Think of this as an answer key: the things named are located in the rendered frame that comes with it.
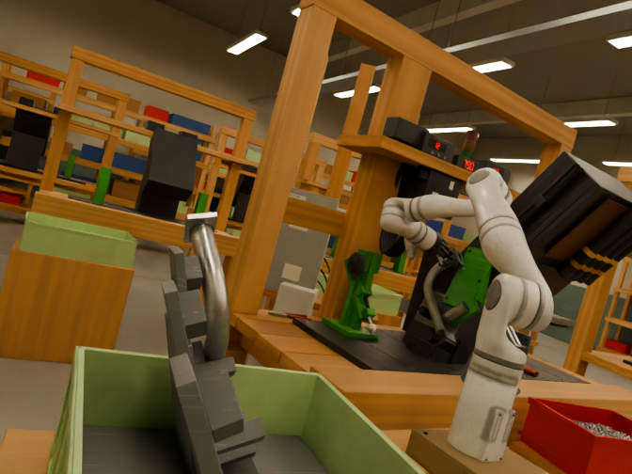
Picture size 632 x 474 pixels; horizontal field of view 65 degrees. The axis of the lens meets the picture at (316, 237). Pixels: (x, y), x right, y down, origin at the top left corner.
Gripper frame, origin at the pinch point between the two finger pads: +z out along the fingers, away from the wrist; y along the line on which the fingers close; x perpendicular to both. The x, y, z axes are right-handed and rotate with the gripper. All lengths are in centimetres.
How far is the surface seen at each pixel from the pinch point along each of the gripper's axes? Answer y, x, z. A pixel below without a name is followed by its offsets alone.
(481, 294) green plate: -13.5, -3.5, 6.4
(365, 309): -18.2, 22.8, -20.3
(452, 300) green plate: -13.2, 4.7, 2.9
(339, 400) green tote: -69, -7, -67
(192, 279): -66, -15, -102
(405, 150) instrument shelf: 25.4, -7.3, -28.7
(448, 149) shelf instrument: 36.6, -13.6, -9.8
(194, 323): -78, -26, -106
